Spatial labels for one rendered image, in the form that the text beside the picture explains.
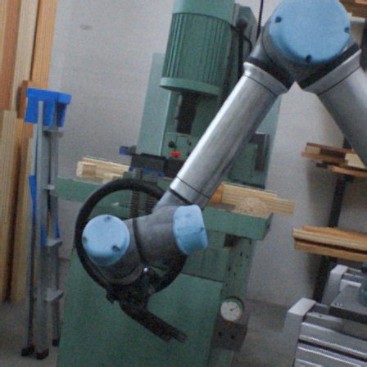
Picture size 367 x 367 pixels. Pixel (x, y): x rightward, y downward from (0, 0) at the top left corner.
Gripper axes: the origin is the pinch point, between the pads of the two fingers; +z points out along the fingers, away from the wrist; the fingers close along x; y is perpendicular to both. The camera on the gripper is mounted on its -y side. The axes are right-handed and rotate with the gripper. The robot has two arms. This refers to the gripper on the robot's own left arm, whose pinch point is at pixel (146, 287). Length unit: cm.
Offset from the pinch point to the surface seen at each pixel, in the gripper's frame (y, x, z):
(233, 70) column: -82, -1, 31
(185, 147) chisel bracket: -47, -7, 25
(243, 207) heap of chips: -31.9, 13.1, 22.2
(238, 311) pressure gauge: -5.9, 17.8, 28.2
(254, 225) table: -27.7, 16.9, 22.8
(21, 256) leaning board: -39, -114, 163
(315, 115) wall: -191, 24, 213
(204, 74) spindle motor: -65, -5, 12
